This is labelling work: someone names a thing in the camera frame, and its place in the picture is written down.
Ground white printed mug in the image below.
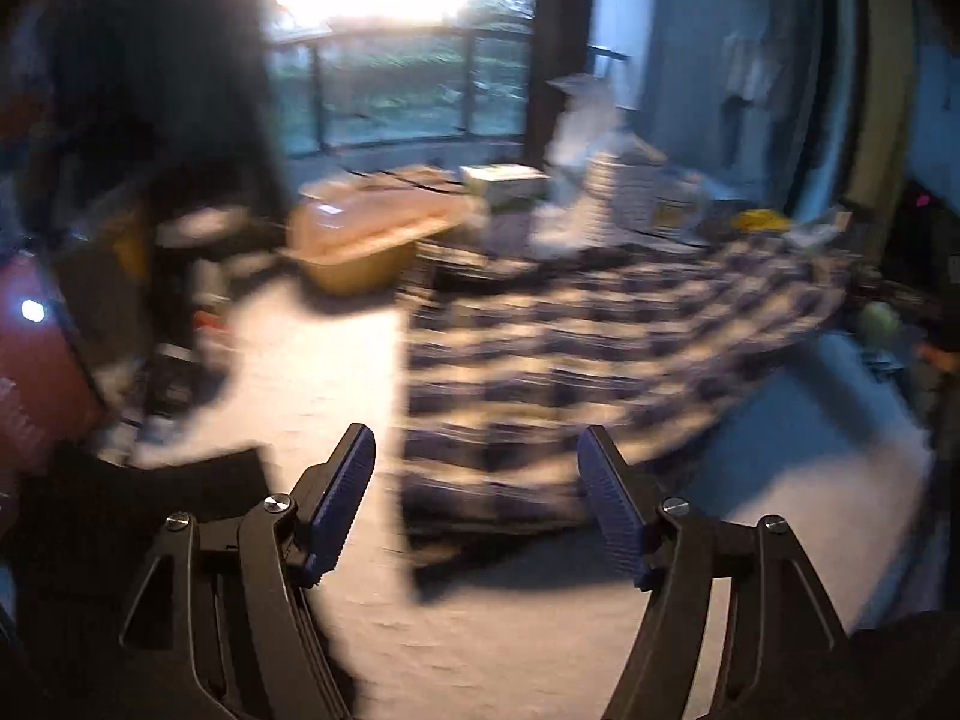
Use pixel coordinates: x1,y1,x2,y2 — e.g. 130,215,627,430
652,165,713,233

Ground hanging clothes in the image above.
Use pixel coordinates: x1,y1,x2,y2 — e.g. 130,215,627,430
720,30,788,136

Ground yellow lidded food container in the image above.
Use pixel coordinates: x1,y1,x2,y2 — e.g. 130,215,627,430
289,184,466,297

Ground white textured tablecloth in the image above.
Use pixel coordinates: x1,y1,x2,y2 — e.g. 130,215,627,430
135,270,938,720

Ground plaid pants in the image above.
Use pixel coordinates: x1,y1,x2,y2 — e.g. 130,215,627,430
397,236,856,605

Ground tablet with red screen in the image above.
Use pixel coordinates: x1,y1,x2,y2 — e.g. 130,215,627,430
0,251,106,473

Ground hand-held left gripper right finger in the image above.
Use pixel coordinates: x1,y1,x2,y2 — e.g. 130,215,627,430
576,425,848,720

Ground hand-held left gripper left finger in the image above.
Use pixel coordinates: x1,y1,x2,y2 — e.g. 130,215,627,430
120,424,376,720

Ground yellow door frame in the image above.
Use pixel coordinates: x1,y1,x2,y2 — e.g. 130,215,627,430
840,0,923,211

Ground yellow plastic bag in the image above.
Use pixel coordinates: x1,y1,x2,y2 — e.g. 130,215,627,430
731,208,792,235

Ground dark curtain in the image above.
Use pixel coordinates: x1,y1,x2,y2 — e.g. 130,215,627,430
30,0,286,196

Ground brown cardboard box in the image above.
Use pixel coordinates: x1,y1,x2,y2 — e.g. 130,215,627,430
52,195,155,293

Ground black balcony railing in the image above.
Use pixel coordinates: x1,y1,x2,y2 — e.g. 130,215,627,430
262,22,631,158

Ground white plastic bag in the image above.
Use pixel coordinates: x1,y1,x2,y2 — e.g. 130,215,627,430
544,75,623,166

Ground white green milk carton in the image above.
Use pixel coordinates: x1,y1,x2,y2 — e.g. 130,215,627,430
459,163,552,215

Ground white perforated basket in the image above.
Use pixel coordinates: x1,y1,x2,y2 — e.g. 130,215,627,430
585,150,668,237

